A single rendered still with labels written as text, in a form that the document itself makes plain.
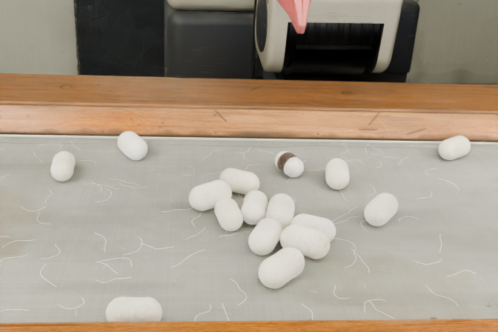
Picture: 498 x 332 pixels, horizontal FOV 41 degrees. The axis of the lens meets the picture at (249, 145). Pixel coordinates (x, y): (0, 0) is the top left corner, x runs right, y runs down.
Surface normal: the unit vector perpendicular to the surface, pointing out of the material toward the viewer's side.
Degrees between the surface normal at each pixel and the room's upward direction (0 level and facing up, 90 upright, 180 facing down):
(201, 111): 45
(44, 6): 90
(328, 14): 98
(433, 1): 90
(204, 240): 0
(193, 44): 90
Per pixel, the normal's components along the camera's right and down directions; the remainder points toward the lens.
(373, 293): 0.05, -0.91
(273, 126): 0.09, -0.34
